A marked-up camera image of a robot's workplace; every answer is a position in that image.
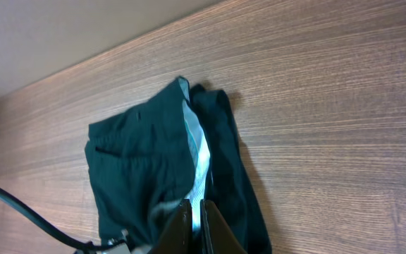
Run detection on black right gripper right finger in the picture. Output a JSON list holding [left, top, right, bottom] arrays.
[[200, 200, 247, 254]]

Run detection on black shorts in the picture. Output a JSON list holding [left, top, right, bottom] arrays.
[[85, 77, 272, 253]]

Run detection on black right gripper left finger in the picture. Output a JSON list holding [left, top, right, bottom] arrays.
[[149, 199, 192, 254]]

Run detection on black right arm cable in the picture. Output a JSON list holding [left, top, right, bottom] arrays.
[[0, 178, 130, 253]]

